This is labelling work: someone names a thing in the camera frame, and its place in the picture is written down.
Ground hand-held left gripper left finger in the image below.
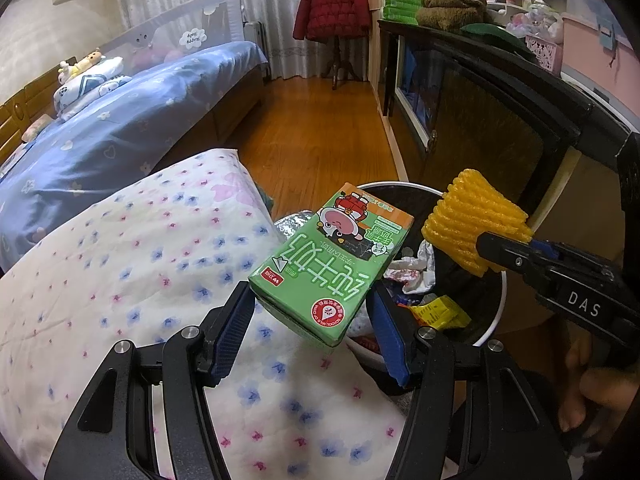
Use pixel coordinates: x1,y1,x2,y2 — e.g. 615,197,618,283
44,285,258,480

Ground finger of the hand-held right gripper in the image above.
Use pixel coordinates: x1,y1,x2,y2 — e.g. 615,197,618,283
475,230,557,302
529,239,601,272

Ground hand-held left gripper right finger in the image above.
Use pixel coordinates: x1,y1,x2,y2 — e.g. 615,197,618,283
367,290,571,480

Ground black trash bin white rim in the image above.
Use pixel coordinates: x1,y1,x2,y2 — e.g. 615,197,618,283
345,181,510,378

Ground yellow packet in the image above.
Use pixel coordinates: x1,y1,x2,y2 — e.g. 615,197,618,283
410,296,472,331

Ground yellow foam net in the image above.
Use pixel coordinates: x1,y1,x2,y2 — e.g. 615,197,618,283
421,168,533,278

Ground green milk carton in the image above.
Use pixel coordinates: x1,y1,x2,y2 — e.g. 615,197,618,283
248,182,415,348

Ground person's right hand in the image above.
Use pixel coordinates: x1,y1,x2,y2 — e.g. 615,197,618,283
559,330,640,436

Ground white floral bed sheet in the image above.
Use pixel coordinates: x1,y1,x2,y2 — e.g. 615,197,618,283
0,147,411,480

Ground dark glass door cabinet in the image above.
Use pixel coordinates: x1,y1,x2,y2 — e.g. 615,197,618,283
367,19,631,281

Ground pink lattice basket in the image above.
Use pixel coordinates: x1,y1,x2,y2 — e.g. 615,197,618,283
525,34,566,75

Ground pink storage box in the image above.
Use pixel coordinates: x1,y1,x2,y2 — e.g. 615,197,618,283
560,0,640,116

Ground green cloth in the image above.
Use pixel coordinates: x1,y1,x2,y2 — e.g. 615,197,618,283
460,22,538,63

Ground pile of small toys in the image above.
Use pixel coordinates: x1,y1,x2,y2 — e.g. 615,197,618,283
507,2,563,41

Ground blue bed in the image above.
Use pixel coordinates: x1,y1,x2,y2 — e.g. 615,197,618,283
0,40,271,271

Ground brown fluffy cloth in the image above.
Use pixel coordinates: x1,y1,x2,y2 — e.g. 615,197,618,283
416,0,493,28

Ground wooden coat stand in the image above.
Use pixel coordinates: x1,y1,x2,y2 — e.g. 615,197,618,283
320,0,361,91

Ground pillows with plush toy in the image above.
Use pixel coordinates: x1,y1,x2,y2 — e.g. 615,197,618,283
52,55,133,121

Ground small pillow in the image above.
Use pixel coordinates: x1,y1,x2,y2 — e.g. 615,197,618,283
21,114,53,142

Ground white radiator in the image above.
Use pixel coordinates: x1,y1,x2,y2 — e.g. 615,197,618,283
243,20,273,81

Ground wooden headboard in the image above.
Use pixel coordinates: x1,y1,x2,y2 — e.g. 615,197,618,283
0,57,78,166

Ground yellow white plush toy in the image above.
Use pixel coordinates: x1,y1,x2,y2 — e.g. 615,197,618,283
57,47,106,83

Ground red padded jacket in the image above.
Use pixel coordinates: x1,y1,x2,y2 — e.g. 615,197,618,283
292,0,372,41

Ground grey curtain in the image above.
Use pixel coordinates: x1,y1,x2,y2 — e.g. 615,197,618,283
112,0,373,81

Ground grey bed guard rail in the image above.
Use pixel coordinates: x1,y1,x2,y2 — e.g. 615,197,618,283
107,0,246,68

